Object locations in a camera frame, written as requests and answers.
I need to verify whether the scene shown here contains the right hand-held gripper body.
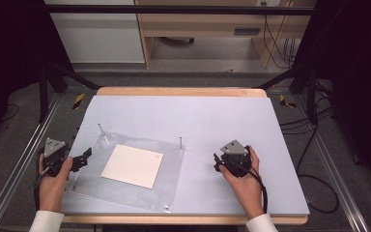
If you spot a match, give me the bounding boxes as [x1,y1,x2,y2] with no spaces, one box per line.
[220,139,252,179]

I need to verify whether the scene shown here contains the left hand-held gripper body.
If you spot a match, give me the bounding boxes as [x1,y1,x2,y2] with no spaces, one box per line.
[38,137,75,178]

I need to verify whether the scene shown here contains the clear acrylic panel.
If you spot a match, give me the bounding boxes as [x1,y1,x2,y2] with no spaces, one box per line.
[69,130,186,215]

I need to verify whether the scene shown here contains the person's left hand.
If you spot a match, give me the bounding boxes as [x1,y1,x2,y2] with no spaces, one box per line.
[38,154,73,213]

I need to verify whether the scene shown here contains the person's right hand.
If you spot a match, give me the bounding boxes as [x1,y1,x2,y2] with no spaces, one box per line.
[218,146,266,221]

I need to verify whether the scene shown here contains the white paper sheet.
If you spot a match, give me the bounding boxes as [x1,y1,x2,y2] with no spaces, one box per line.
[100,143,164,189]

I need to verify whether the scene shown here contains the yellow clamp left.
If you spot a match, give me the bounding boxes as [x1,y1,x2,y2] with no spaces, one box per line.
[72,93,86,110]

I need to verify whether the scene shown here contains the yellow clamp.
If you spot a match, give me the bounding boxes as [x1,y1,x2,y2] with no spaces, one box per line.
[72,93,86,110]
[278,94,298,109]

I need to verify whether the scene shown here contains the black metal stand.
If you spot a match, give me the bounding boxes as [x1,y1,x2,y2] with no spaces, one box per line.
[38,61,101,124]
[253,63,321,126]

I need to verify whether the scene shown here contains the yellow clamp right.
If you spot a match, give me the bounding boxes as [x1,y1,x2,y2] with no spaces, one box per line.
[278,94,298,109]

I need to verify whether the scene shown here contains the dark curtain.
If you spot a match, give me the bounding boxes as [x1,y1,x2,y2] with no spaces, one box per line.
[292,0,371,197]
[0,0,75,149]

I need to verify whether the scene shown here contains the white cabinet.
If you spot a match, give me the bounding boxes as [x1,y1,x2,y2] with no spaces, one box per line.
[43,0,146,64]

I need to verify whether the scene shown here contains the chair base leg with caster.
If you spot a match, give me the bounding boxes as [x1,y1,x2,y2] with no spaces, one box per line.
[158,36,195,45]

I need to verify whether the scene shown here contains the wooden desk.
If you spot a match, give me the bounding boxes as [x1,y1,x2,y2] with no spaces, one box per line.
[134,0,317,70]

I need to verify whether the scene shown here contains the black horizontal bar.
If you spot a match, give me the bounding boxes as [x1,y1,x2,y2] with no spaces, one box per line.
[43,4,317,16]

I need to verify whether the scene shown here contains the white power strip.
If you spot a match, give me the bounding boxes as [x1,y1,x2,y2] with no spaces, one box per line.
[255,0,283,8]

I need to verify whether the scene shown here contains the grey left gripper cable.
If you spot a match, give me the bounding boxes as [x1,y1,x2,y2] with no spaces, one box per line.
[30,165,51,211]

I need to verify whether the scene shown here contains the metal floor rail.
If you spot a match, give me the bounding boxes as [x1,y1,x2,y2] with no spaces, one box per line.
[293,93,371,232]
[0,92,63,232]

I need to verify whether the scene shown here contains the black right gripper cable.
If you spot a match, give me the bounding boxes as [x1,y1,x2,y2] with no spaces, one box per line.
[228,159,270,215]

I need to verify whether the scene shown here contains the thin black floor cable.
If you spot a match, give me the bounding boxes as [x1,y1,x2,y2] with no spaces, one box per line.
[0,102,20,123]

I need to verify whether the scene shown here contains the black floor cable loop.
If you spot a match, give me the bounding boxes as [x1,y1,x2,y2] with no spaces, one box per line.
[295,124,340,215]

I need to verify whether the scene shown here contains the hanging black cables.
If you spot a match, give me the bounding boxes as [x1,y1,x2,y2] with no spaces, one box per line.
[263,13,301,70]

